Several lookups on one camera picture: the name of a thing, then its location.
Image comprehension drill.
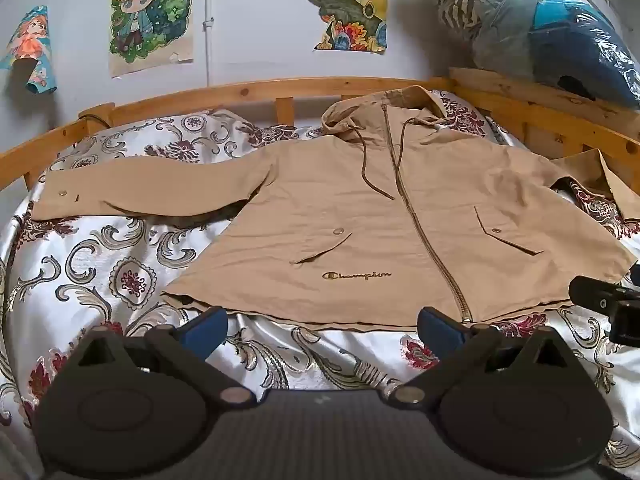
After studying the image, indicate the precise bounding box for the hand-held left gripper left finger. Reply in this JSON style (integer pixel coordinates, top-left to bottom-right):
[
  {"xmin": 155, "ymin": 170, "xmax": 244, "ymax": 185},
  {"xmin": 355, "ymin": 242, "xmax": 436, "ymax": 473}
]
[{"xmin": 75, "ymin": 306, "xmax": 257, "ymax": 407}]

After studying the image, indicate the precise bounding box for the white floral patterned bedspread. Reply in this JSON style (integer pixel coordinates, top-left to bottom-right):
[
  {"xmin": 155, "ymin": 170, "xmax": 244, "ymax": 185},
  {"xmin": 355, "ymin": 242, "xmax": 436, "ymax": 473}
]
[{"xmin": 0, "ymin": 89, "xmax": 640, "ymax": 471}]

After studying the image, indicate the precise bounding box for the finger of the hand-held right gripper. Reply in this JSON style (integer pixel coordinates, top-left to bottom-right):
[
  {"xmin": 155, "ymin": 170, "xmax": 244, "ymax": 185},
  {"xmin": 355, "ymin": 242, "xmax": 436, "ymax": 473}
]
[{"xmin": 568, "ymin": 275, "xmax": 626, "ymax": 314}]

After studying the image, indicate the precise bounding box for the curled orange blue wall poster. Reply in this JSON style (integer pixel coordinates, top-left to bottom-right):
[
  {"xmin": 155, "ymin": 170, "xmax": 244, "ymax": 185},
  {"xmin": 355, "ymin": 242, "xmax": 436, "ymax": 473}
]
[{"xmin": 0, "ymin": 5, "xmax": 59, "ymax": 96}]

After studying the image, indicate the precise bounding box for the wooden bed frame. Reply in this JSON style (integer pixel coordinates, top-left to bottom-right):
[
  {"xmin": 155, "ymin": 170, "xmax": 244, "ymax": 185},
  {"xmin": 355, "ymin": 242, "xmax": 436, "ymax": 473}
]
[{"xmin": 0, "ymin": 67, "xmax": 640, "ymax": 187}]

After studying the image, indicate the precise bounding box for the colourful landscape wall poster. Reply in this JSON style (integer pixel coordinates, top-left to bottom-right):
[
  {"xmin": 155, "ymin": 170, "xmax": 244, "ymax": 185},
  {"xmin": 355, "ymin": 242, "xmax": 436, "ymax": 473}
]
[{"xmin": 304, "ymin": 0, "xmax": 389, "ymax": 54}]

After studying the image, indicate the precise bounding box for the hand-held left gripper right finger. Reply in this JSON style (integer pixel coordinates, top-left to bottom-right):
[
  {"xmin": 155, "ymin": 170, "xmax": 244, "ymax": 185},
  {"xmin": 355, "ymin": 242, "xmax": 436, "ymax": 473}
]
[{"xmin": 389, "ymin": 306, "xmax": 572, "ymax": 409}]

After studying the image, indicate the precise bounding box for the cartoon character wall poster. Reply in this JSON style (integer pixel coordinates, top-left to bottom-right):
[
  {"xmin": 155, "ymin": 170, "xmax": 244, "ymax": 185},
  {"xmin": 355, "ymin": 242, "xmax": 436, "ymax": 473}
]
[{"xmin": 108, "ymin": 0, "xmax": 196, "ymax": 79}]

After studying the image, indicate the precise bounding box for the white wall cable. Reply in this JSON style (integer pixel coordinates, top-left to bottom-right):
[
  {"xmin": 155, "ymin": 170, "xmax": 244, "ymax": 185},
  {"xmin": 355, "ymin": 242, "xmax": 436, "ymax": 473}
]
[{"xmin": 201, "ymin": 0, "xmax": 217, "ymax": 84}]

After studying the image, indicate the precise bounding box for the clear plastic bag of clothes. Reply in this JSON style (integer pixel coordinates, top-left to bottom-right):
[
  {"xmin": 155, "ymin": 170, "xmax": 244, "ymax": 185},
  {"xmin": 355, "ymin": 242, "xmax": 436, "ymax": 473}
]
[{"xmin": 405, "ymin": 0, "xmax": 640, "ymax": 122}]

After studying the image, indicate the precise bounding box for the tan hooded zip jacket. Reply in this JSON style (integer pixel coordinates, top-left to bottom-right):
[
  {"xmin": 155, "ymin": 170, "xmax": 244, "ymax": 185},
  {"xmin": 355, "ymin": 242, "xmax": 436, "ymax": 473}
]
[{"xmin": 27, "ymin": 85, "xmax": 640, "ymax": 327}]

